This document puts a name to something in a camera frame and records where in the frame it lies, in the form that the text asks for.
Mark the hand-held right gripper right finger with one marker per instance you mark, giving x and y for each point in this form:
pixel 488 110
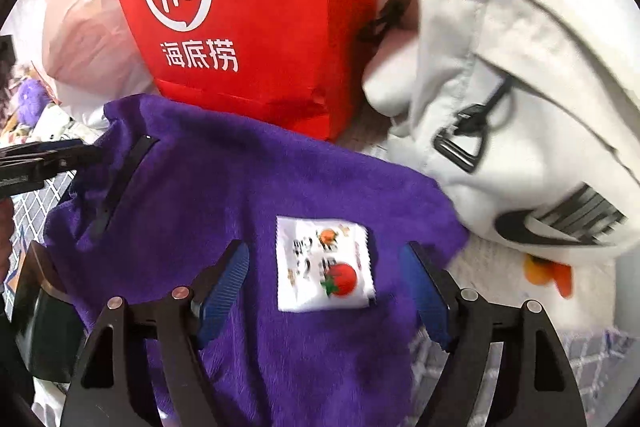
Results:
pixel 425 297

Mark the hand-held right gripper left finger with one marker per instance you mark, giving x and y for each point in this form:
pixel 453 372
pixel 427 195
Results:
pixel 225 292

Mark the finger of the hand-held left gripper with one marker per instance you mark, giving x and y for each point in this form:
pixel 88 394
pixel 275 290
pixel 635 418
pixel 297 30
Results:
pixel 55 164

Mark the white tomato print sachet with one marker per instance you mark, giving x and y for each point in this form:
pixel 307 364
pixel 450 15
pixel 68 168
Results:
pixel 310 287

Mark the purple towel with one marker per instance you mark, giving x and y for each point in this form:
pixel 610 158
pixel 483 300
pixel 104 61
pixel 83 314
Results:
pixel 225 182

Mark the white orange printed cloth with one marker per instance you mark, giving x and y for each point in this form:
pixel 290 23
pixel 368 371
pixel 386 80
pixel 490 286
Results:
pixel 495 272

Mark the white plastic shopping bag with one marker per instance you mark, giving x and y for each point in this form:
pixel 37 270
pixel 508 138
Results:
pixel 85 47

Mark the dark green card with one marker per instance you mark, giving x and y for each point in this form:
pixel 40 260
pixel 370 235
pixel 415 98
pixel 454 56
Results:
pixel 47 332

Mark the grey checked blanket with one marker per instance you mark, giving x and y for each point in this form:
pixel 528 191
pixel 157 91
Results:
pixel 590 357

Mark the grey waist bag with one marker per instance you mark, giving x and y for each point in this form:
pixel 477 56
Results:
pixel 525 82

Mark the red paper bag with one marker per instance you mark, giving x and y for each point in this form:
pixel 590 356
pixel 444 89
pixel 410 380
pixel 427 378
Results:
pixel 275 32

